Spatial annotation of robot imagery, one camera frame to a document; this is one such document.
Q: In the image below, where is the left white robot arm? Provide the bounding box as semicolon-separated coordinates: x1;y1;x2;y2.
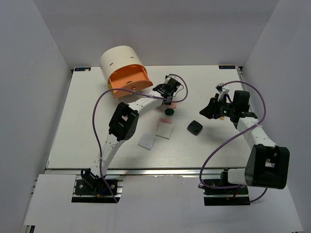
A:
81;75;181;194

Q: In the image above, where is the white square palette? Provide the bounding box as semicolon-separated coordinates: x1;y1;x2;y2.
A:
155;122;173;139

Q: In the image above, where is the white round drawer cabinet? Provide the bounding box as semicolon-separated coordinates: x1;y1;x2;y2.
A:
100;46;143;99

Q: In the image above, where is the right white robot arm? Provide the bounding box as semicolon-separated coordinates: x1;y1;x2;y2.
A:
200;90;290;194

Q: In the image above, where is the pink square palette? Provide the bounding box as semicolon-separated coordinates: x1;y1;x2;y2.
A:
157;117;172;126

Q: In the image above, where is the light blue square palette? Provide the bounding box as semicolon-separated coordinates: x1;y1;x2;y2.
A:
138;133;156;150

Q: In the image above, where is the peach top drawer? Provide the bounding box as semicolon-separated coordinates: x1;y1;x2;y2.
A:
102;64;153;92

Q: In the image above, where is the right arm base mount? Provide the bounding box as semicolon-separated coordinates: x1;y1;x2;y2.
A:
198;169;251;206

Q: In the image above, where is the dark green round compact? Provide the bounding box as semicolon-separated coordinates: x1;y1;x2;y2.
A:
165;108;174;116

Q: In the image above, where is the blue table sticker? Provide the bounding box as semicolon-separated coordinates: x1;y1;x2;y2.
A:
218;65;236;69
74;67;91;72

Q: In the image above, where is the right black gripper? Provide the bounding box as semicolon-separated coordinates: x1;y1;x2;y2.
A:
199;95;236;119

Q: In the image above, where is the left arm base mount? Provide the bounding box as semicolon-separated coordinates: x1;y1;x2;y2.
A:
71;168;122;203

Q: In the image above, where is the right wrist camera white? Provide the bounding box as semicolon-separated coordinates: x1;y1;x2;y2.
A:
216;83;229;102

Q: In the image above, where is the black square compact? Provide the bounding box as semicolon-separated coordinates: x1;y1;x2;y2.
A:
187;120;203;136

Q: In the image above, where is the right blue table sticker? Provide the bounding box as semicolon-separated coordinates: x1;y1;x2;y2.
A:
218;65;236;69

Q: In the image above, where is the left blue table sticker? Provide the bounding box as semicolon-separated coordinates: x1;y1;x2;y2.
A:
74;67;91;72

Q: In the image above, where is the yellow drawer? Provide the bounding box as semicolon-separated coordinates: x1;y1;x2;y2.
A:
107;83;114;96

